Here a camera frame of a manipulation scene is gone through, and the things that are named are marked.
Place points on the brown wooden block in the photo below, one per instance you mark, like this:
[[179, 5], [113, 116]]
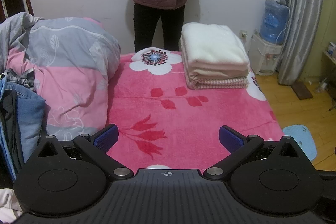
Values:
[[302, 90]]

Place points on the blue water bottle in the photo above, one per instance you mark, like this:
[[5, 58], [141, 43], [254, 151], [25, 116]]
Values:
[[273, 22]]

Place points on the cluttered wooden desk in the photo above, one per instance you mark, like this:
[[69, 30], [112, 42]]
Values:
[[330, 56]]

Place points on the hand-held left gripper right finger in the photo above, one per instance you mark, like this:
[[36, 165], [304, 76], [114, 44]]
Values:
[[231, 138]]

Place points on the pink floral blanket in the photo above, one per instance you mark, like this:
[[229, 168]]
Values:
[[183, 103]]

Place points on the black garment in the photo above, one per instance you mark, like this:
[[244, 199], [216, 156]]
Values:
[[10, 129]]

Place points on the white fluffy blanket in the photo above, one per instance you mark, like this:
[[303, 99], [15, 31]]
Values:
[[212, 45]]

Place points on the pink grey floral quilt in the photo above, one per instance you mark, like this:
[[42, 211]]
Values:
[[68, 61]]

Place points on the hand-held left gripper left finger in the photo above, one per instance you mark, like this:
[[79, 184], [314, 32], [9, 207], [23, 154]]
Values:
[[106, 138]]

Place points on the blue plastic stool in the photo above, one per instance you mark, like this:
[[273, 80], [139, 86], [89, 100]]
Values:
[[300, 140]]

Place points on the grey curtain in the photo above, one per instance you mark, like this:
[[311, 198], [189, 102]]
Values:
[[302, 16]]

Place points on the pale pink cloth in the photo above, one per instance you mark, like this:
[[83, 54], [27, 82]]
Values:
[[8, 203]]

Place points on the grey plaid shirt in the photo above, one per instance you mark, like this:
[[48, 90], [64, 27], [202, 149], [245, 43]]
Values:
[[21, 78]]

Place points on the blue jeans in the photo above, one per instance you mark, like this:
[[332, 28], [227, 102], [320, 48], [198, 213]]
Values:
[[29, 119]]

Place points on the white water dispenser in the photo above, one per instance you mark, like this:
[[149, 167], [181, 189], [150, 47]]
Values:
[[265, 58]]

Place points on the wall socket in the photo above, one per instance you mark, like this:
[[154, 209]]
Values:
[[244, 35]]

